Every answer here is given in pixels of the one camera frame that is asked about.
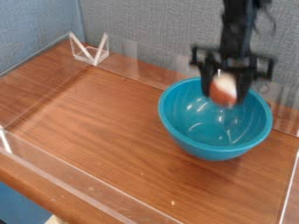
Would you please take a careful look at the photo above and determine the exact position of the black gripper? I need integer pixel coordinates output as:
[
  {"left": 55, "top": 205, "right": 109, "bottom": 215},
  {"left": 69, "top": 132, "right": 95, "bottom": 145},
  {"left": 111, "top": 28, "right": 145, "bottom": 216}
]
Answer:
[{"left": 188, "top": 17, "right": 276, "bottom": 105}]

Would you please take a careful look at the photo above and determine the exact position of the brown and white toy mushroom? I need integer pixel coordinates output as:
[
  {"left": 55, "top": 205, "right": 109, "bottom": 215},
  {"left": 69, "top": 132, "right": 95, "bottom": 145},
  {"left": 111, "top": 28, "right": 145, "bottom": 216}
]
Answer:
[{"left": 210, "top": 73, "right": 238, "bottom": 108}]

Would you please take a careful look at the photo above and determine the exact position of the blue plastic bowl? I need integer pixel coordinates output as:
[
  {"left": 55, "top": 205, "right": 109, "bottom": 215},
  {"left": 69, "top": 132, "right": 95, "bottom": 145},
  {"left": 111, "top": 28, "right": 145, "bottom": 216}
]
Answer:
[{"left": 157, "top": 77, "right": 274, "bottom": 161}]

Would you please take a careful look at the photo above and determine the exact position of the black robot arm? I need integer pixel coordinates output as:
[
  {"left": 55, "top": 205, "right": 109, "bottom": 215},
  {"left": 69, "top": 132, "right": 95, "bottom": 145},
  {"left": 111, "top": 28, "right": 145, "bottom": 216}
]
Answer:
[{"left": 189, "top": 0, "right": 276, "bottom": 108}]

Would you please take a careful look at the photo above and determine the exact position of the clear acrylic back barrier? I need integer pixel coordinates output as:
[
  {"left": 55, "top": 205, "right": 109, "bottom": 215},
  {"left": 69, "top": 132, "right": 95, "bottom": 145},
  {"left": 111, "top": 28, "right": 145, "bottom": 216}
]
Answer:
[{"left": 99, "top": 36, "right": 299, "bottom": 137}]

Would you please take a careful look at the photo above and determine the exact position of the clear acrylic barrier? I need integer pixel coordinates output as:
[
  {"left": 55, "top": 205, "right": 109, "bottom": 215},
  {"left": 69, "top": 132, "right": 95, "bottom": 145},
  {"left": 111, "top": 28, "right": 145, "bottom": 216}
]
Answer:
[
  {"left": 99, "top": 36, "right": 299, "bottom": 137},
  {"left": 0, "top": 126, "right": 183, "bottom": 224}
]

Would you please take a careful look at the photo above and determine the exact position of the clear acrylic front barrier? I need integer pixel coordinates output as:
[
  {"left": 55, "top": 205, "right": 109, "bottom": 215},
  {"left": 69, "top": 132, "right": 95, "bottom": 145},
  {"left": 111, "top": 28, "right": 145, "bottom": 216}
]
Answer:
[{"left": 0, "top": 126, "right": 183, "bottom": 224}]

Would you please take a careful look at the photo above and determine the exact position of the black cable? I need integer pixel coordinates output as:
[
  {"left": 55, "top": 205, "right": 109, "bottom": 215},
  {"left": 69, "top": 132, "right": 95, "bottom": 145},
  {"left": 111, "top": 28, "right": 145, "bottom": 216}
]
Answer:
[{"left": 255, "top": 0, "right": 278, "bottom": 33}]

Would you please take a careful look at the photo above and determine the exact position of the clear acrylic corner bracket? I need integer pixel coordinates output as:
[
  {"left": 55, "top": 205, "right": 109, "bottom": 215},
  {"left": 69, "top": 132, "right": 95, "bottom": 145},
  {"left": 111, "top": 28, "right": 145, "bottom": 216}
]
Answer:
[{"left": 69, "top": 32, "right": 109, "bottom": 67}]

